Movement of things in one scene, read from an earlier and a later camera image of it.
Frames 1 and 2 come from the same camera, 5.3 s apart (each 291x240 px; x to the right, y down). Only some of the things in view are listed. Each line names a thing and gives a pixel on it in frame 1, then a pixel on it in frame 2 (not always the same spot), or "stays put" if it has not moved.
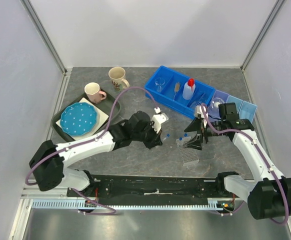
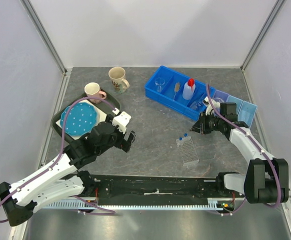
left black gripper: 155,140 to 123,144
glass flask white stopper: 214,104 stays put
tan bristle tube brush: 176,88 stays put
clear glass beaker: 159,81 stays put
